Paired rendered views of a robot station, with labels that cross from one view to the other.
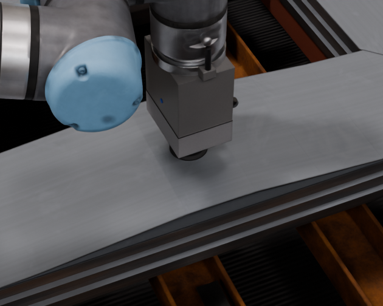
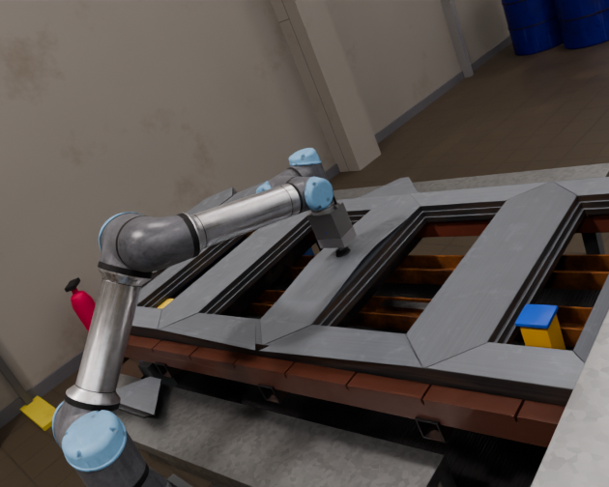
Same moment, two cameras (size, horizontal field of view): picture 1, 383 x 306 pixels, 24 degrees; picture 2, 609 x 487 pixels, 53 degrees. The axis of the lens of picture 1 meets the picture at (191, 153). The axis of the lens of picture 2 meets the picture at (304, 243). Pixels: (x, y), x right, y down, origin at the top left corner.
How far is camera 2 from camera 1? 0.92 m
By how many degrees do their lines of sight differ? 28
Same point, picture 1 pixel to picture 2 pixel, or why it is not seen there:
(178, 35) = not seen: hidden behind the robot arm
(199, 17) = not seen: hidden behind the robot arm
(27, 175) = (296, 294)
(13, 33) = (287, 187)
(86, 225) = (332, 285)
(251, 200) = (377, 250)
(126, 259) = (353, 288)
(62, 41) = (302, 184)
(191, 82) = (333, 212)
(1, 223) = (302, 305)
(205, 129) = (346, 231)
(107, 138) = (313, 269)
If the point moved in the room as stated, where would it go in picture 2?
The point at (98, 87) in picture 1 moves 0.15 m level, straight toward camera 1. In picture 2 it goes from (321, 187) to (362, 190)
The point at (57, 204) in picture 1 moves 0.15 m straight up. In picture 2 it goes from (315, 290) to (293, 241)
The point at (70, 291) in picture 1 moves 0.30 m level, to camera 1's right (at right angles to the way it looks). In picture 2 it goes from (342, 308) to (433, 247)
